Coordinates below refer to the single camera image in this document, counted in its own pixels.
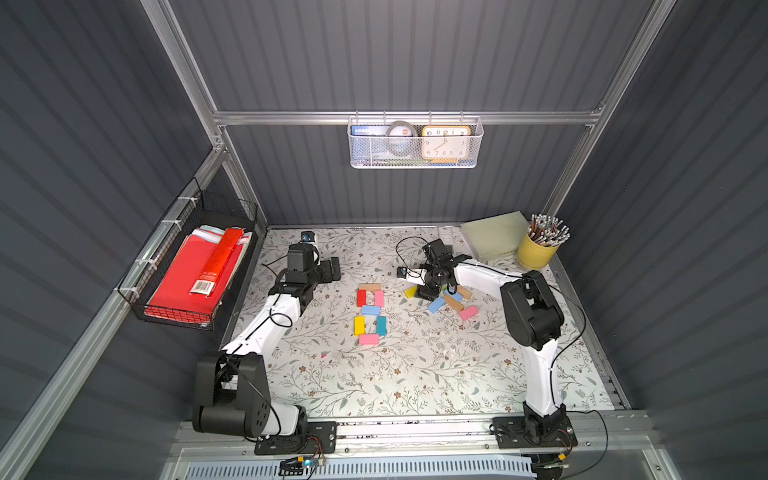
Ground natural wood block upper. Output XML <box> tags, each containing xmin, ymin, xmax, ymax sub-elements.
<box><xmin>456</xmin><ymin>285</ymin><xmax>473</xmax><ymax>300</ymax></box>

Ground natural wood block lower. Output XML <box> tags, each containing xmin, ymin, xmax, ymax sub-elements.
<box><xmin>443</xmin><ymin>295</ymin><xmax>464</xmax><ymax>312</ymax></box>

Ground black wire side basket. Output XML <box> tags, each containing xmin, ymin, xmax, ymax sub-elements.
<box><xmin>117</xmin><ymin>181</ymin><xmax>259</xmax><ymax>330</ymax></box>

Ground yellow pencil cup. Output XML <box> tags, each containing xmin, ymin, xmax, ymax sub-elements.
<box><xmin>517</xmin><ymin>235</ymin><xmax>559</xmax><ymax>270</ymax></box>

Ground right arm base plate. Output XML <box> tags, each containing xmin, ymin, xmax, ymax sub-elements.
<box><xmin>489</xmin><ymin>413</ymin><xmax>578</xmax><ymax>450</ymax></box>

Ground yellow block front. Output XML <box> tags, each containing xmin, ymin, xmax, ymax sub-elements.
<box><xmin>354</xmin><ymin>316</ymin><xmax>366</xmax><ymax>336</ymax></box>

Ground pale green book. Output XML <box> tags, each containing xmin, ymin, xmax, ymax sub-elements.
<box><xmin>460</xmin><ymin>211</ymin><xmax>530</xmax><ymax>263</ymax></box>

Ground natural wood block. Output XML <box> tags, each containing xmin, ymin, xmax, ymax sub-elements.
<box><xmin>456</xmin><ymin>285</ymin><xmax>473</xmax><ymax>300</ymax></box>
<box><xmin>443</xmin><ymin>295</ymin><xmax>464</xmax><ymax>312</ymax></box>

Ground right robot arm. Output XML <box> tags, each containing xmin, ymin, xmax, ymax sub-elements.
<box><xmin>398</xmin><ymin>239</ymin><xmax>568</xmax><ymax>445</ymax></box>

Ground teal block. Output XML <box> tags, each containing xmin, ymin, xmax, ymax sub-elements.
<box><xmin>376</xmin><ymin>316</ymin><xmax>388</xmax><ymax>337</ymax></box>

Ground white wire wall basket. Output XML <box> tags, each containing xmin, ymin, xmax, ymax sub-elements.
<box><xmin>347</xmin><ymin>115</ymin><xmax>484</xmax><ymax>169</ymax></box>

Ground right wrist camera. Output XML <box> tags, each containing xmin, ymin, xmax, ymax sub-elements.
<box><xmin>396</xmin><ymin>266</ymin><xmax>424</xmax><ymax>284</ymax></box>

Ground round magnifier in basket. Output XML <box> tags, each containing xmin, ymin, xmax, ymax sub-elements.
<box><xmin>385</xmin><ymin>120</ymin><xmax>417</xmax><ymax>158</ymax></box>

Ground red folders stack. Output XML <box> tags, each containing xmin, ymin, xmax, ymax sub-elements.
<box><xmin>143</xmin><ymin>225</ymin><xmax>252</xmax><ymax>328</ymax></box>

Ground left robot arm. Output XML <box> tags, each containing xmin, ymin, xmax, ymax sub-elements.
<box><xmin>192</xmin><ymin>241</ymin><xmax>341</xmax><ymax>440</ymax></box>

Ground orange alarm clock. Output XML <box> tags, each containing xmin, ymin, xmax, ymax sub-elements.
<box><xmin>421</xmin><ymin>125</ymin><xmax>472</xmax><ymax>163</ymax></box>

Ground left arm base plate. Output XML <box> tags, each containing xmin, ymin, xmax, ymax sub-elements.
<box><xmin>254</xmin><ymin>421</ymin><xmax>338</xmax><ymax>456</ymax></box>

